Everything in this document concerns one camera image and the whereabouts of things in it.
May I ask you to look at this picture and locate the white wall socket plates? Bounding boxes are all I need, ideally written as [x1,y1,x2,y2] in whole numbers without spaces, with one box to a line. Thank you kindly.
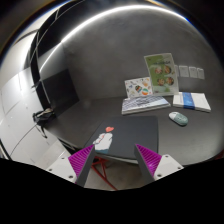
[175,65,205,80]

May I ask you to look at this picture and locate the white book with blue band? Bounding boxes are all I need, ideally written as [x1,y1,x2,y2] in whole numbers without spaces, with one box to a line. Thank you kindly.
[173,92,211,112]

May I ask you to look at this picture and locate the light green computer mouse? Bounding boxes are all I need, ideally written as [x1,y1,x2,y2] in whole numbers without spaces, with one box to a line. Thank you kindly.
[169,112,188,126]

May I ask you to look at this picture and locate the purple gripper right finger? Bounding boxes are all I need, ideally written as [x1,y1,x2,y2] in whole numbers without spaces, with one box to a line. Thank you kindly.
[133,143,185,183]

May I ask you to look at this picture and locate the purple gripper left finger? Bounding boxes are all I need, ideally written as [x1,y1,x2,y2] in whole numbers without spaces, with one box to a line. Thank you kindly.
[46,144,96,188]

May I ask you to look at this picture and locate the black mouse pad with picture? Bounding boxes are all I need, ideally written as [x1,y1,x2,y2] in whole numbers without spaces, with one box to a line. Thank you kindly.
[86,116,159,160]

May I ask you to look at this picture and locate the green standing menu card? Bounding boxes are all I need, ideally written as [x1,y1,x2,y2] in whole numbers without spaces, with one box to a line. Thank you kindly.
[144,53,179,96]

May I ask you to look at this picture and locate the white keyboard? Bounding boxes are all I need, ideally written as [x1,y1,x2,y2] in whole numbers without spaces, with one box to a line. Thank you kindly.
[121,95,170,115]

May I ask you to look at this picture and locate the red table frame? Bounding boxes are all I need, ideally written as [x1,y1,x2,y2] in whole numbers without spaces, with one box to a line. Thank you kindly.
[91,156,117,191]

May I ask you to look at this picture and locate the white sticker card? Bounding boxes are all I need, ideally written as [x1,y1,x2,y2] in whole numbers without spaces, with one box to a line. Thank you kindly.
[125,77,152,98]

